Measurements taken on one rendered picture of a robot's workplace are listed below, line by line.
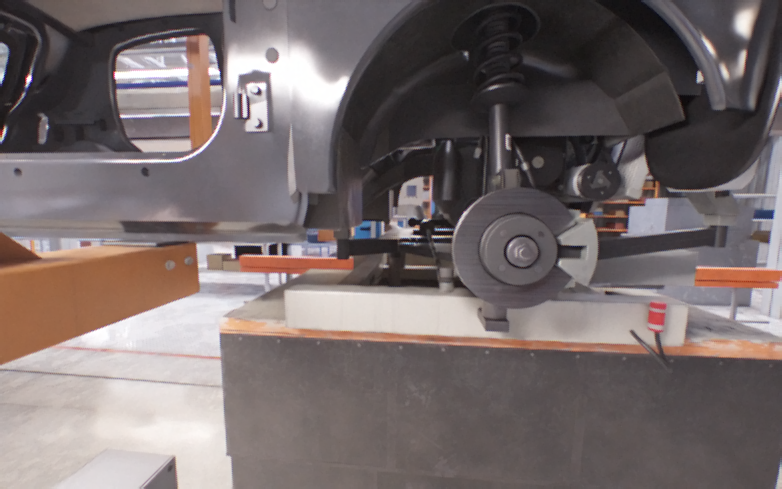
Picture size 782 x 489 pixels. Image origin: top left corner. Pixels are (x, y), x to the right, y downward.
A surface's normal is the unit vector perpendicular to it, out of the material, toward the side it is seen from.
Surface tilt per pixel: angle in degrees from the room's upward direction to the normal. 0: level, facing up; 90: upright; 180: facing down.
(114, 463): 0
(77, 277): 90
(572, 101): 90
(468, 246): 90
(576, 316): 90
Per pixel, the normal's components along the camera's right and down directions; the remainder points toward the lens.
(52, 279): 1.00, 0.02
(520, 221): -0.09, 0.11
